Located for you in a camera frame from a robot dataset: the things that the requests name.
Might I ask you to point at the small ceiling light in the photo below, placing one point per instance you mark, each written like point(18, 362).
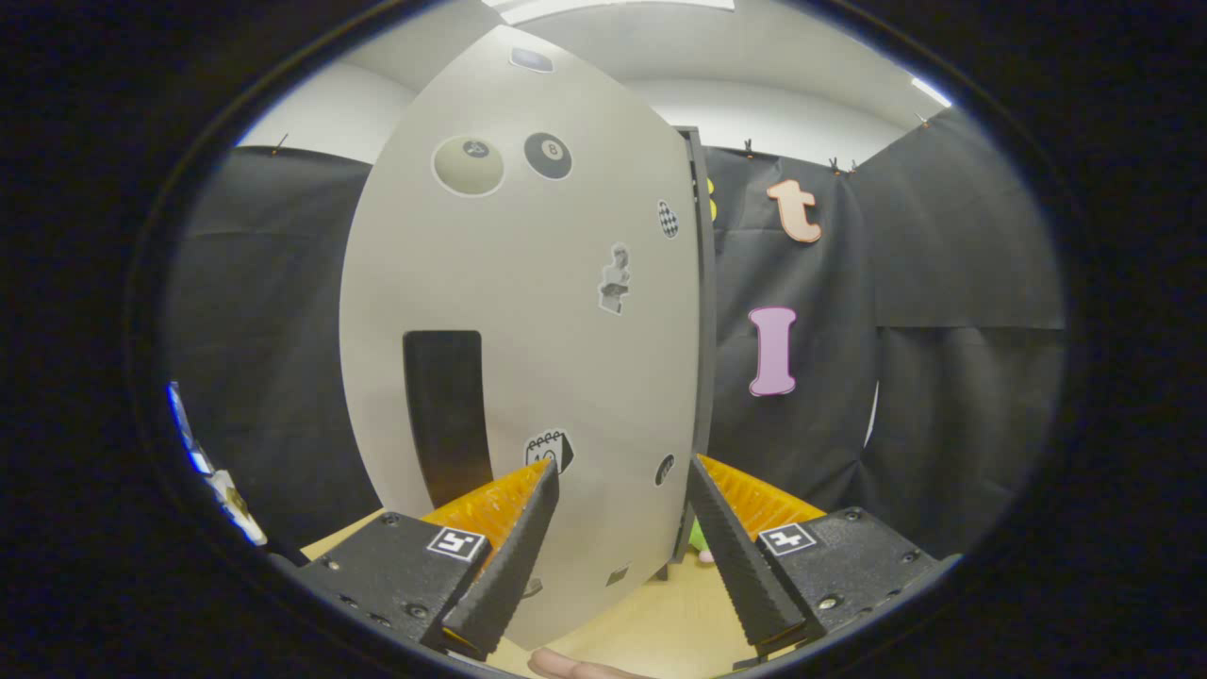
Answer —
point(932, 91)

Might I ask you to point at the black backdrop cloth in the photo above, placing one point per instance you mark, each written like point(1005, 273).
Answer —
point(943, 424)

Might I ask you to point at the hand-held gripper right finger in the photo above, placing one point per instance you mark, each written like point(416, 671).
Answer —
point(734, 556)

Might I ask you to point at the long ceiling light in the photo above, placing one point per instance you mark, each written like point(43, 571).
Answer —
point(613, 8)

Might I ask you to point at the beige shoe cabinet door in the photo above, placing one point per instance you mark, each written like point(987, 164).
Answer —
point(528, 358)

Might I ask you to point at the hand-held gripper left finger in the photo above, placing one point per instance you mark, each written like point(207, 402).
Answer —
point(514, 556)

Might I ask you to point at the green plush toy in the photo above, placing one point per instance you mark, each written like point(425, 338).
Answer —
point(696, 539)

